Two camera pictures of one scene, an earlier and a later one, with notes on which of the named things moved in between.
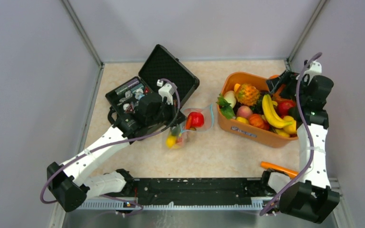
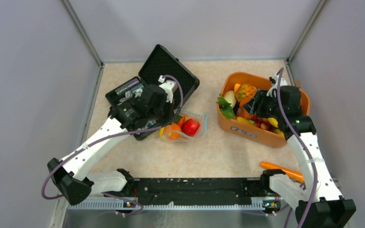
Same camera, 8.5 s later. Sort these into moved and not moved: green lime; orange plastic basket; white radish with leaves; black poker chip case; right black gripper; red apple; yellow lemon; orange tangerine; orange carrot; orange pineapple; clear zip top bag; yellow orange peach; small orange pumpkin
Moved: yellow orange peach; orange tangerine; red apple; right black gripper; green lime; small orange pumpkin; clear zip top bag
Not moved: orange plastic basket; yellow lemon; black poker chip case; orange carrot; white radish with leaves; orange pineapple
